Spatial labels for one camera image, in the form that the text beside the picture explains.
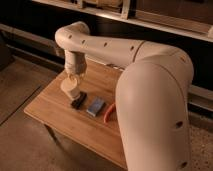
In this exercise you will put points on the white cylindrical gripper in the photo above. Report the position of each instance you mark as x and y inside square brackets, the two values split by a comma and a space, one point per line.
[75, 64]

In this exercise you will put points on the beige ceramic cup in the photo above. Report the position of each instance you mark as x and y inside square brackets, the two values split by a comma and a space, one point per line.
[70, 88]

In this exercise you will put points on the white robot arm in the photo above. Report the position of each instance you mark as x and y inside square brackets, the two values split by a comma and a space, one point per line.
[151, 94]

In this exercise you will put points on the blue sponge block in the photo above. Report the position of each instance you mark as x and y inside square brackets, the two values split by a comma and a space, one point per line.
[96, 106]

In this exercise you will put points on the wooden table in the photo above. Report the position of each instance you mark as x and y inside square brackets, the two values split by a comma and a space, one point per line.
[52, 108]

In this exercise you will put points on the metal shelf rail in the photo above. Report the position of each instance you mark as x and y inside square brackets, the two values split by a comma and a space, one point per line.
[179, 26]

